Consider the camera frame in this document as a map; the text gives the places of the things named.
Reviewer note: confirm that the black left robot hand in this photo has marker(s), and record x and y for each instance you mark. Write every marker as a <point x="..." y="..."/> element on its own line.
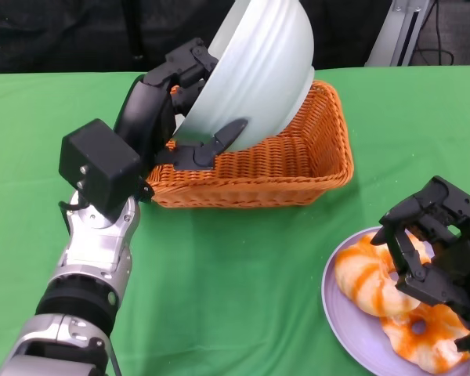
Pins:
<point x="102" y="164"/>

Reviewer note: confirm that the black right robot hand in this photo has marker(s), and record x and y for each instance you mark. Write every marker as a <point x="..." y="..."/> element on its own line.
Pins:
<point x="454" y="266"/>

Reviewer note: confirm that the grey-green round bowl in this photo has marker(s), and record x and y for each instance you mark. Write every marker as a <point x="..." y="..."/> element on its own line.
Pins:
<point x="258" y="70"/>

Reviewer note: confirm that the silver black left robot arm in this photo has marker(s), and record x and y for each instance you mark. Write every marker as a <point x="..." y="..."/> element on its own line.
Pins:
<point x="90" y="254"/>

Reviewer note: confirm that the lavender round plate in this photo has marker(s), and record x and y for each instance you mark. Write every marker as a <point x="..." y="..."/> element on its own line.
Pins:
<point x="337" y="313"/>

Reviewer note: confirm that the orange wicker basket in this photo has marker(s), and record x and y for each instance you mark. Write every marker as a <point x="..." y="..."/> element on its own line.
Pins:
<point x="297" y="156"/>

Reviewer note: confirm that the green tablecloth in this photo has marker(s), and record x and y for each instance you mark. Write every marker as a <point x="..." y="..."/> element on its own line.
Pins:
<point x="43" y="109"/>

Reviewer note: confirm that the black backdrop curtain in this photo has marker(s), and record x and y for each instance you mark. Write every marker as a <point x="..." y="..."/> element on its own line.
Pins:
<point x="62" y="39"/>

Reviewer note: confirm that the black backdrop stand pole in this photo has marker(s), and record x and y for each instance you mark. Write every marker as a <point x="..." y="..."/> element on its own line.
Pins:
<point x="136" y="31"/>

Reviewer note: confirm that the aluminium frame post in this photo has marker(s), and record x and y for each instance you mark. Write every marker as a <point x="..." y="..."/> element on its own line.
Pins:
<point x="391" y="39"/>

